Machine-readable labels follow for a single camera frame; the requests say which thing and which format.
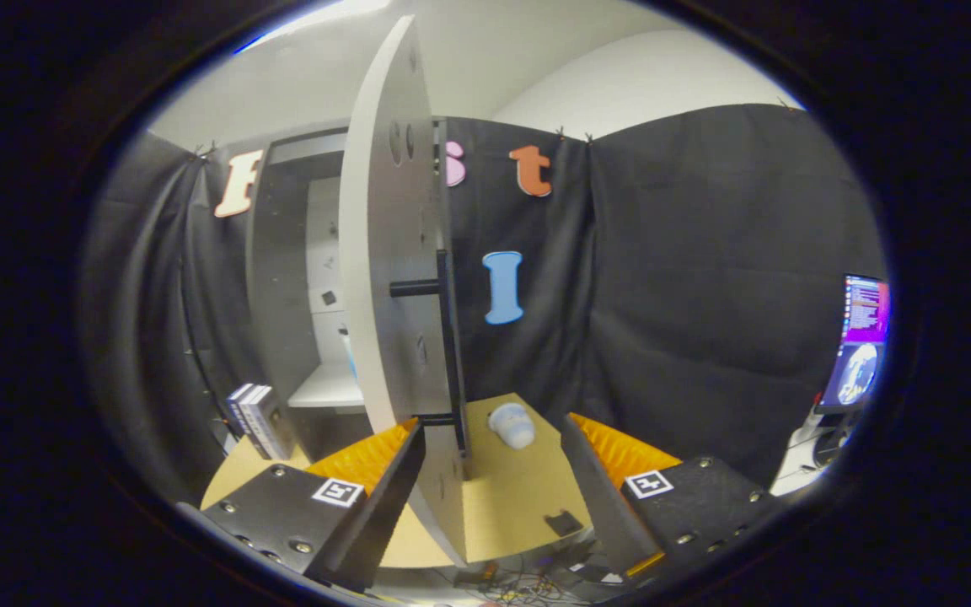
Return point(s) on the black backdrop cloth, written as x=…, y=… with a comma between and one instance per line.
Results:
x=705, y=295

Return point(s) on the small black flat card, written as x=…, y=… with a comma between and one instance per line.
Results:
x=563, y=523

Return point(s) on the white cabinet shelf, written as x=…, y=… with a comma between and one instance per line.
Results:
x=325, y=388

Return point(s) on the white desk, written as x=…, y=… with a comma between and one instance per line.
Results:
x=797, y=468

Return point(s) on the computer monitor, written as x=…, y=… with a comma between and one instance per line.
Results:
x=863, y=337

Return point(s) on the white and blue tube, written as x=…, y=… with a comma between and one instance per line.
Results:
x=350, y=358

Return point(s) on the grey cabinet body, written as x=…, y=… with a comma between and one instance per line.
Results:
x=279, y=295

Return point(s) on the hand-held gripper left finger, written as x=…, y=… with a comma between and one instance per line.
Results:
x=380, y=506

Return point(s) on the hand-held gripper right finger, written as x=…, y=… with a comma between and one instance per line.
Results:
x=603, y=514

